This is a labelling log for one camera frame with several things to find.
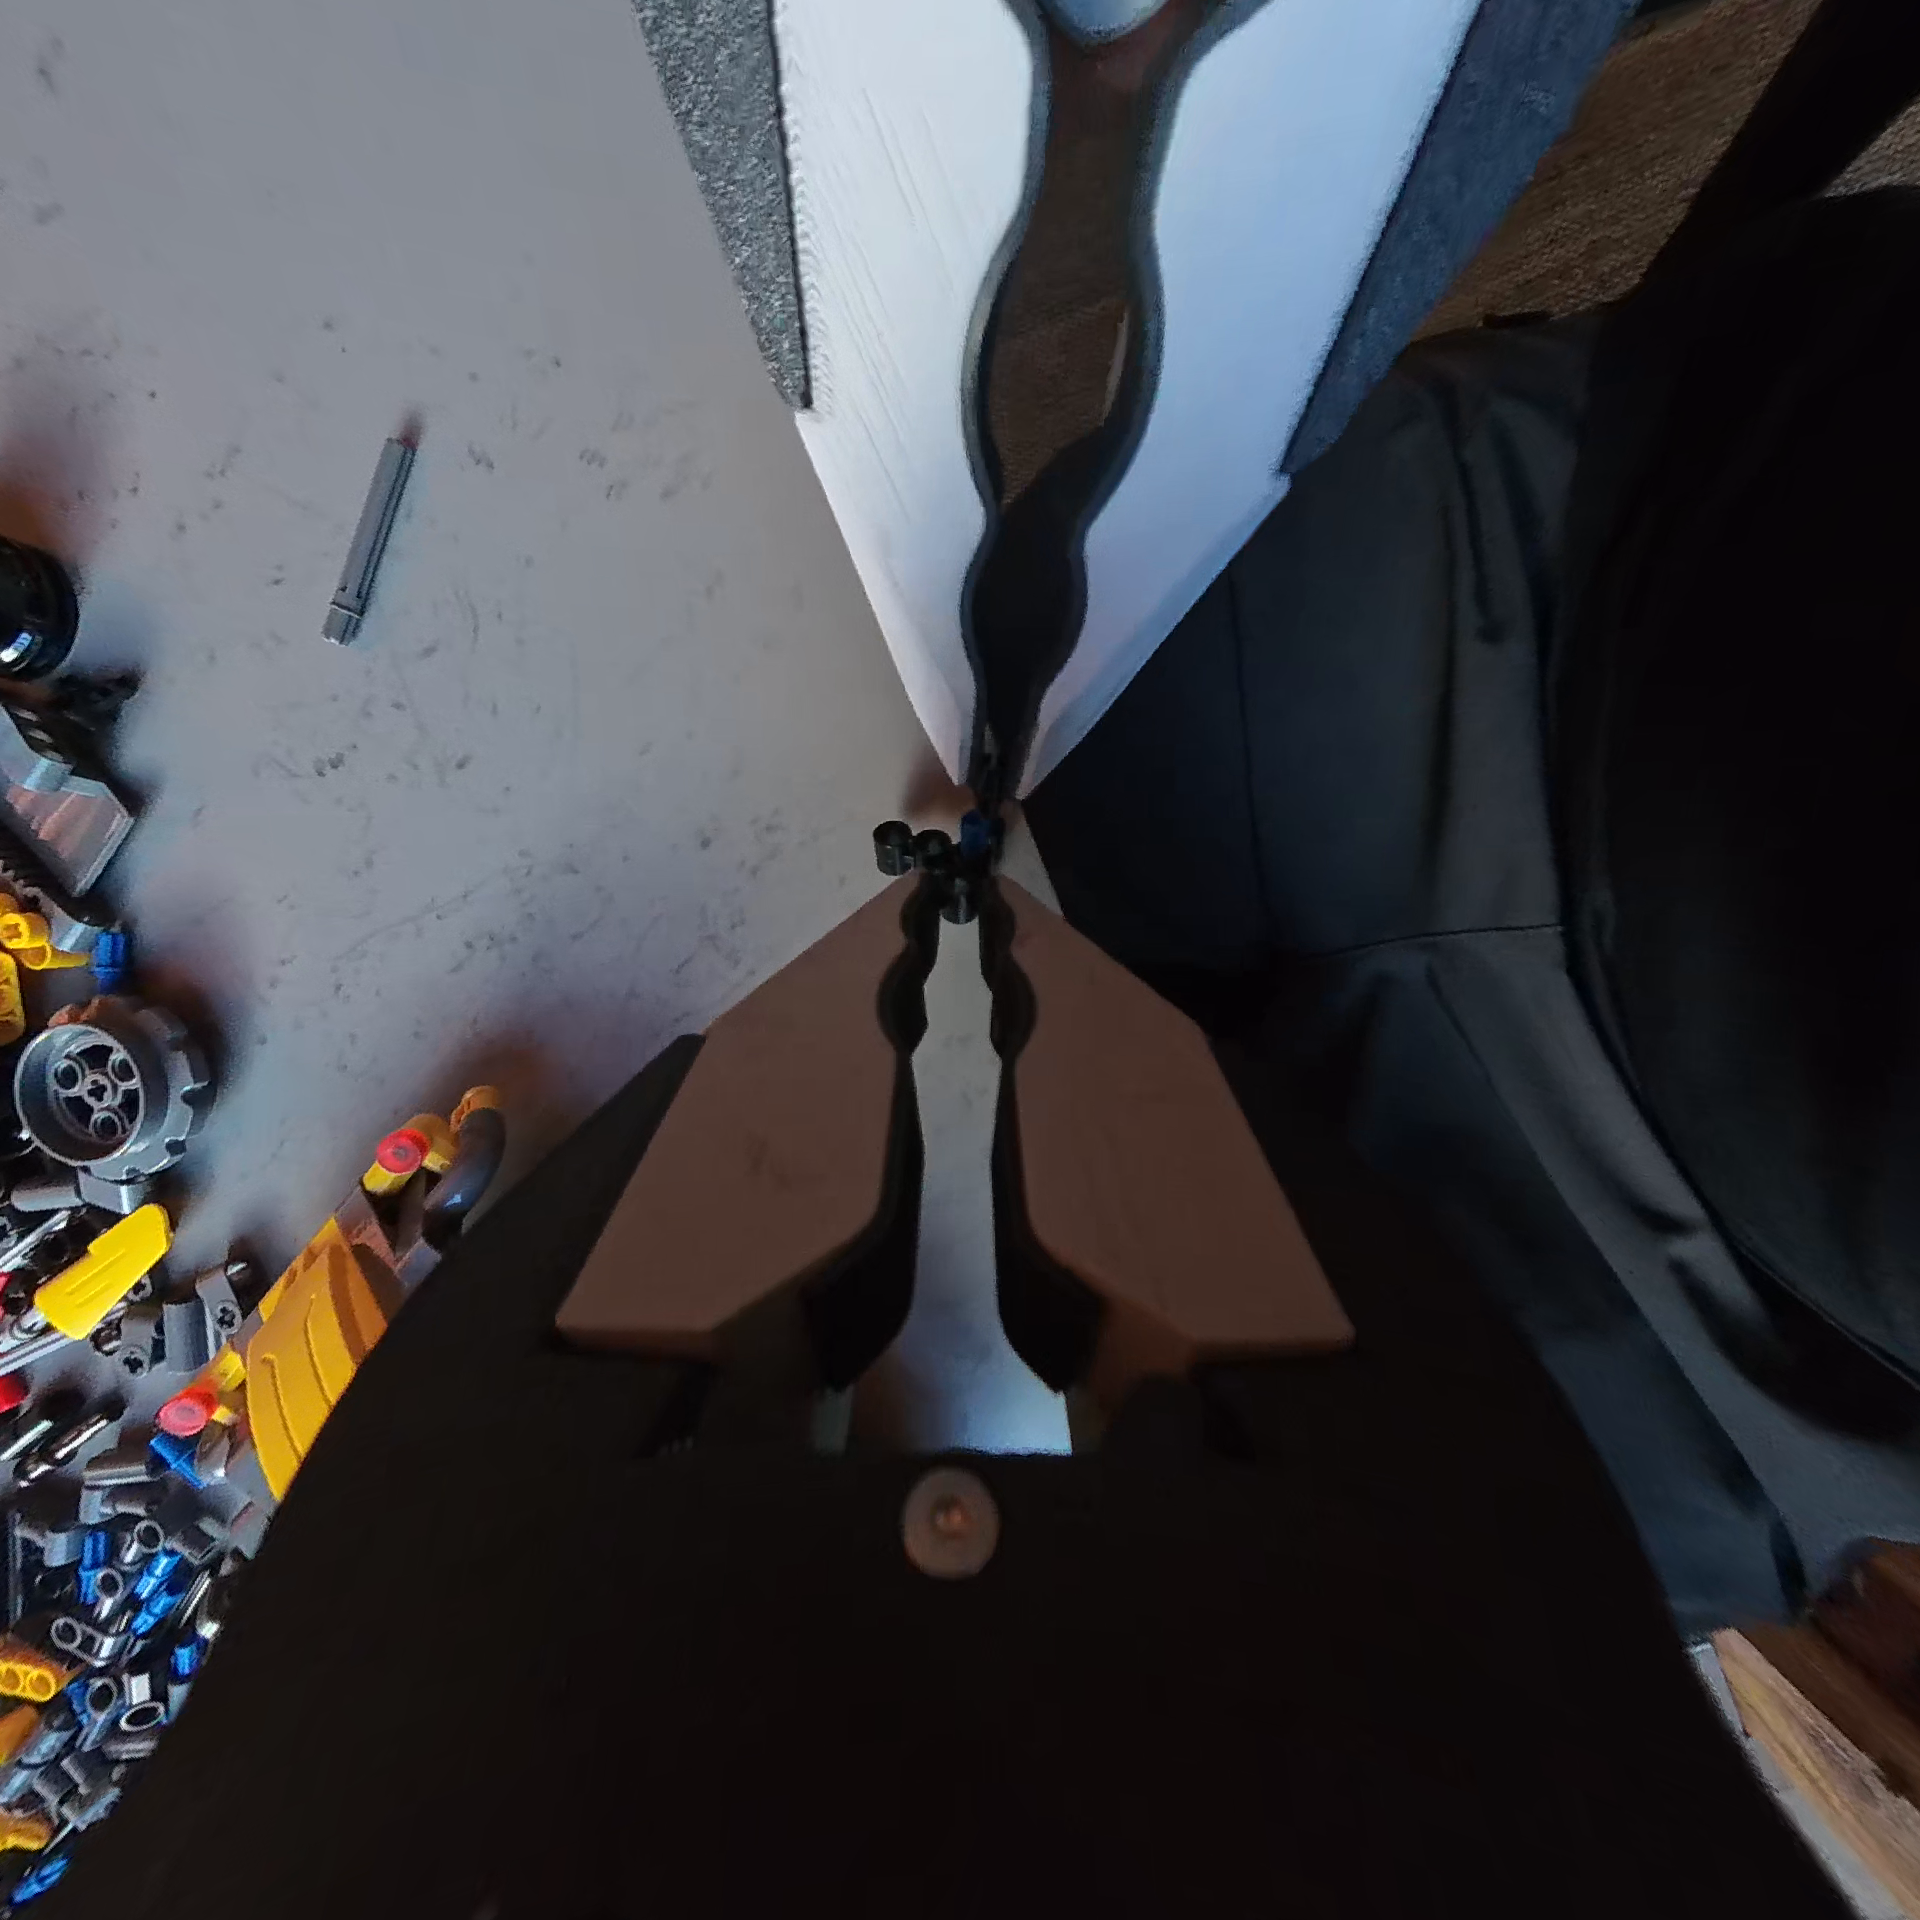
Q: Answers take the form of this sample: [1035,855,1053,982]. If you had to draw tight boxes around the person's legs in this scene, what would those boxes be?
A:
[1035,0,1920,1683]

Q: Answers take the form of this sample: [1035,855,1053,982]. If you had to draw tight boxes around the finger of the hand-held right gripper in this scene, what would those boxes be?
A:
[1007,0,1493,800]
[773,0,1043,791]

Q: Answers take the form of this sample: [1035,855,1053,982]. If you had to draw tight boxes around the pile of loose toy bricks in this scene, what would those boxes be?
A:
[0,526,332,1868]

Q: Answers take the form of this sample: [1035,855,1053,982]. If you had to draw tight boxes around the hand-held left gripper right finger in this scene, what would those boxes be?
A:
[983,877,1356,1395]

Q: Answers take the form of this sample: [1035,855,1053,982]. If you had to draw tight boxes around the yellow toy brick vehicle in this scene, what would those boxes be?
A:
[150,1088,510,1509]

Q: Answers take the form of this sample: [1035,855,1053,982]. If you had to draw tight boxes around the black brick connector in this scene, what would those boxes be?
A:
[871,805,1011,921]

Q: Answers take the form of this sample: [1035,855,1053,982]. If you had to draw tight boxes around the grey brick axle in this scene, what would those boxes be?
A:
[323,432,423,646]

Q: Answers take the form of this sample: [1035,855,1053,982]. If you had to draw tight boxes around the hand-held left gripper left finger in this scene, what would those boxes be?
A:
[553,877,929,1358]

